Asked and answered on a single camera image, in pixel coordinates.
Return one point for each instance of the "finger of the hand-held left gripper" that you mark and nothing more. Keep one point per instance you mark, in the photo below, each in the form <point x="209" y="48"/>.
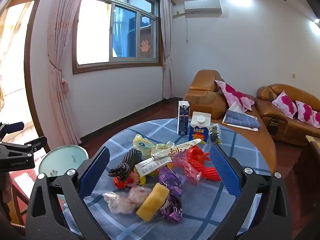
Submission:
<point x="15" y="127"/>
<point x="20" y="148"/>

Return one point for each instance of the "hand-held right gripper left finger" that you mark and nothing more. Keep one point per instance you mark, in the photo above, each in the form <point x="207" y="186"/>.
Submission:
<point x="93" y="172"/>

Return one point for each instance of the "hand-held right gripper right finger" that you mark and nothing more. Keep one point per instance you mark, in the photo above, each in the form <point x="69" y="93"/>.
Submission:
<point x="226" y="171"/>

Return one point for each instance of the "red yellow candy wrapper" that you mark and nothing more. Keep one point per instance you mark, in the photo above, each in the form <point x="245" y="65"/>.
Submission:
<point x="125" y="182"/>

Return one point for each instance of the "light blue waste bin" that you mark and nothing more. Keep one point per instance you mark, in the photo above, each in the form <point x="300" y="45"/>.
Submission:
<point x="62" y="158"/>

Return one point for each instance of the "clear red plastic wrapper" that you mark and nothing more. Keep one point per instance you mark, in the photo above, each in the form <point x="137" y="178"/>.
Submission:
<point x="188" y="171"/>

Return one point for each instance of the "clear pinkish plastic bag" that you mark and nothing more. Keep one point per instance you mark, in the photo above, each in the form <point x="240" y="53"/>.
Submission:
<point x="122" y="201"/>

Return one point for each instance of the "yellow-green plastic bag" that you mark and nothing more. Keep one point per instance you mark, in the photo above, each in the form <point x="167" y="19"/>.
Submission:
<point x="142" y="145"/>

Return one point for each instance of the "purple wrapper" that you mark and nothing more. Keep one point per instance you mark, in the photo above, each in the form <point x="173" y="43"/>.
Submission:
<point x="170" y="182"/>

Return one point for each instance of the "yellow sponge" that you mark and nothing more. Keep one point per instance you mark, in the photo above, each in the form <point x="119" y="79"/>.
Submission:
<point x="152" y="202"/>

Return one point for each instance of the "long white wrapper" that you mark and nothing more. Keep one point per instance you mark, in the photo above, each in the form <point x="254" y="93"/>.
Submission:
<point x="160" y="161"/>

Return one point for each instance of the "small clear bag dark bits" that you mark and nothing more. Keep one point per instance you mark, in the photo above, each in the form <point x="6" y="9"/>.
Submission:
<point x="215" y="133"/>

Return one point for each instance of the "wooden chair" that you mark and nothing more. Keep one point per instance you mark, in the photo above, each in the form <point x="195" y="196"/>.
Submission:
<point x="18" y="205"/>

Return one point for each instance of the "blue plaid tablecloth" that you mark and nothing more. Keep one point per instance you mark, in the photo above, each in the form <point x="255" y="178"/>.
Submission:
<point x="200" y="205"/>

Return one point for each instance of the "folded blue cloth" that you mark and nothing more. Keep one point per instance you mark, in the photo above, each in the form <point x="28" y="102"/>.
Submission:
<point x="242" y="121"/>

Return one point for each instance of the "white tissue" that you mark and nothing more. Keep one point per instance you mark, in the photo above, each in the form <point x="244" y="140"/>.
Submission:
<point x="235" y="107"/>

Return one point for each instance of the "white milk carton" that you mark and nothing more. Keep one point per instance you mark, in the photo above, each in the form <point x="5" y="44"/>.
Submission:
<point x="183" y="117"/>

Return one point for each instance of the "tan leather sofa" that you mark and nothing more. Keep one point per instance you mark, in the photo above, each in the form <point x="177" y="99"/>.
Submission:
<point x="280" y="127"/>

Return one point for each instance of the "pink white patterned pillow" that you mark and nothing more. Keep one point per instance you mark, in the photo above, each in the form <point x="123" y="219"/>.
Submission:
<point x="235" y="95"/>
<point x="304" y="112"/>
<point x="316" y="120"/>
<point x="285" y="105"/>

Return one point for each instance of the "tan leather armchair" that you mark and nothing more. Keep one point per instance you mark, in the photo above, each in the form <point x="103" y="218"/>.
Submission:
<point x="202" y="97"/>

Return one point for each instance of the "pink curtain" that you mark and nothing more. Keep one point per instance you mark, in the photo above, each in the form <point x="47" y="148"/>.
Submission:
<point x="167" y="55"/>
<point x="66" y="67"/>

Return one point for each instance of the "red paper window decoration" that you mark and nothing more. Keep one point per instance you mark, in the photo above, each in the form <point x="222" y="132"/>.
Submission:
<point x="144" y="46"/>

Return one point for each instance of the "brown framed window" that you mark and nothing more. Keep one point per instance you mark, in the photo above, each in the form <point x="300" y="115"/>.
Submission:
<point x="117" y="30"/>

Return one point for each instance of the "white air conditioner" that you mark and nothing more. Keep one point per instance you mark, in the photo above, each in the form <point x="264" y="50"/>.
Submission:
<point x="202" y="6"/>

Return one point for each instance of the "ceiling light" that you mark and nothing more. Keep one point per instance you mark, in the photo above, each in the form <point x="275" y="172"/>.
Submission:
<point x="317" y="20"/>

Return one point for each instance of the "brown door frame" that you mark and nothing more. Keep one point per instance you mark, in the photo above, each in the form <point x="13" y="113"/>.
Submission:
<point x="31" y="80"/>

